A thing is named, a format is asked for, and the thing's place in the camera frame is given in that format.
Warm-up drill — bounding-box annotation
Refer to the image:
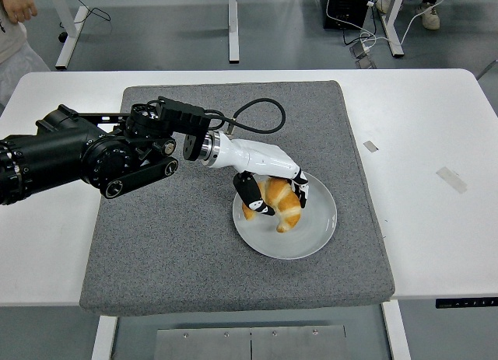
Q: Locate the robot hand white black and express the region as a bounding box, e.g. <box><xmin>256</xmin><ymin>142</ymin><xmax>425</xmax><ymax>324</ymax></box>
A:
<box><xmin>212</xmin><ymin>134</ymin><xmax>311</xmax><ymax>218</ymax></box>

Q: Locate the person's hand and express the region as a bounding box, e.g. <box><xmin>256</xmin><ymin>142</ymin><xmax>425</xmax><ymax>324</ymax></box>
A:
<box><xmin>0</xmin><ymin>0</ymin><xmax>39</xmax><ymax>25</ymax></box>

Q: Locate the golden croissant bread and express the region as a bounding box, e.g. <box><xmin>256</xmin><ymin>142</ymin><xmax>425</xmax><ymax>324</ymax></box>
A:
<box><xmin>241</xmin><ymin>177</ymin><xmax>303</xmax><ymax>233</ymax></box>

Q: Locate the grey round plate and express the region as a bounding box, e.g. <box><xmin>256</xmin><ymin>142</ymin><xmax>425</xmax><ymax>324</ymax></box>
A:
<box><xmin>232</xmin><ymin>166</ymin><xmax>338</xmax><ymax>261</ymax></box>

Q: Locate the grey metal plate with screws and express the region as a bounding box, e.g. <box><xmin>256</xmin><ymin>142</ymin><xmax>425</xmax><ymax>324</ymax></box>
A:
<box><xmin>155</xmin><ymin>324</ymin><xmax>348</xmax><ymax>360</ymax></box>

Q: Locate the person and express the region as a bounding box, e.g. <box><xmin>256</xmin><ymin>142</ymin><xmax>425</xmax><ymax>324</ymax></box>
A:
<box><xmin>0</xmin><ymin>0</ymin><xmax>52</xmax><ymax>109</ymax></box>

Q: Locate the white background table leg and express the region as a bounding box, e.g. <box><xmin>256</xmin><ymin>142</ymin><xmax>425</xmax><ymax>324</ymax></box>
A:
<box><xmin>45</xmin><ymin>0</ymin><xmax>90</xmax><ymax>72</ymax></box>
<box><xmin>227</xmin><ymin>0</ymin><xmax>240</xmax><ymax>65</ymax></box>
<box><xmin>379</xmin><ymin>0</ymin><xmax>405</xmax><ymax>58</ymax></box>

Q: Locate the grey felt mat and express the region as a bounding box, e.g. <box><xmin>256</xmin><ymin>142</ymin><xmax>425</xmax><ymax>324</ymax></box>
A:
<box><xmin>79</xmin><ymin>79</ymin><xmax>396</xmax><ymax>317</ymax></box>

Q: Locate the black computer box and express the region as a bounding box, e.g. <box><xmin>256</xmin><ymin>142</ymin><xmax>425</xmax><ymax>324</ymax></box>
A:
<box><xmin>322</xmin><ymin>0</ymin><xmax>370</xmax><ymax>31</ymax></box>

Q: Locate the large clear tape piece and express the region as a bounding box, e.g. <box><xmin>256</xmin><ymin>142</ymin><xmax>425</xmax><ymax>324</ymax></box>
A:
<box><xmin>435</xmin><ymin>166</ymin><xmax>468</xmax><ymax>194</ymax></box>

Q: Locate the grey chair leg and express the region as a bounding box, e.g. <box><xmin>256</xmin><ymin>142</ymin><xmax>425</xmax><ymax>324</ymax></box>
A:
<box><xmin>476</xmin><ymin>58</ymin><xmax>498</xmax><ymax>81</ymax></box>

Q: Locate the black table control panel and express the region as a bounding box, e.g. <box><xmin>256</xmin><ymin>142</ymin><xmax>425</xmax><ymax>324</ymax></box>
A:
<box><xmin>434</xmin><ymin>297</ymin><xmax>498</xmax><ymax>309</ymax></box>

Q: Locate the thin black floor cable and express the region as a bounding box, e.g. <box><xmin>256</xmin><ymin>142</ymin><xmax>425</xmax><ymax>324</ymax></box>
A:
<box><xmin>59</xmin><ymin>0</ymin><xmax>112</xmax><ymax>29</ymax></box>

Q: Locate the white cable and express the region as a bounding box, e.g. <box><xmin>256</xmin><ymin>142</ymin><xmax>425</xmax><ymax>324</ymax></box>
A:
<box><xmin>325</xmin><ymin>0</ymin><xmax>429</xmax><ymax>52</ymax></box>

